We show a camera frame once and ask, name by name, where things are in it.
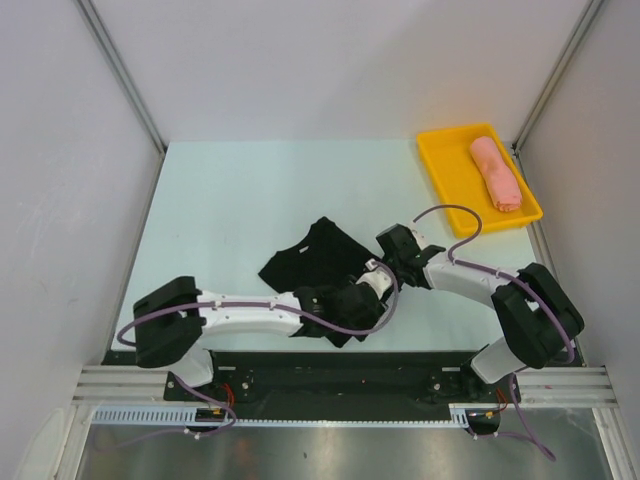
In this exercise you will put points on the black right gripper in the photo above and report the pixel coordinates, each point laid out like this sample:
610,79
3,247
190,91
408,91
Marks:
399,283

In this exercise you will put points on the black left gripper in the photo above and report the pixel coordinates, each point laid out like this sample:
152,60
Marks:
367,321

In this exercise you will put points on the black t-shirt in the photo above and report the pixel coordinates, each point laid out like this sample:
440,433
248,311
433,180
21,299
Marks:
326,256

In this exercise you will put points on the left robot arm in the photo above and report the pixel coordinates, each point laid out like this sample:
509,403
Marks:
174,326

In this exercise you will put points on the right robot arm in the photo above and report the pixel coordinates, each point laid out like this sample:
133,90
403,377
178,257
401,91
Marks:
537,318

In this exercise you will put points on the yellow plastic tray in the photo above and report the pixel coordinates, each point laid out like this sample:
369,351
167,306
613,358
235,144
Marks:
446,155

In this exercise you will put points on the rolled pink t-shirt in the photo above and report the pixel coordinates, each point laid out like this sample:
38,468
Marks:
500,181

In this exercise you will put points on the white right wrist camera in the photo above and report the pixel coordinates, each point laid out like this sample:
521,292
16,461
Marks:
419,238

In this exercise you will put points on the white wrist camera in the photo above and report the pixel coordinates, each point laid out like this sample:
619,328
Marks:
419,238
379,278

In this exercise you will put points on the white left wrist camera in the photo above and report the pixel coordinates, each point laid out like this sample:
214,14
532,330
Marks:
379,278

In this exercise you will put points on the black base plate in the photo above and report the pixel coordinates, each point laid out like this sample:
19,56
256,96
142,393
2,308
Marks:
349,383

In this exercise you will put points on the white slotted cable duct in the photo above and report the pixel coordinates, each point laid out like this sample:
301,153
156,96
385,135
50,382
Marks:
444,417

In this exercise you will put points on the right aluminium frame post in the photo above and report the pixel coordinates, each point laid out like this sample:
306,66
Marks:
575,41

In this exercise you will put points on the aluminium frame post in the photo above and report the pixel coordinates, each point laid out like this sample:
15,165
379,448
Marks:
575,41
121,73

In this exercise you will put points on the left aluminium frame post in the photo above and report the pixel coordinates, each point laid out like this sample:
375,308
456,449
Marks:
121,73

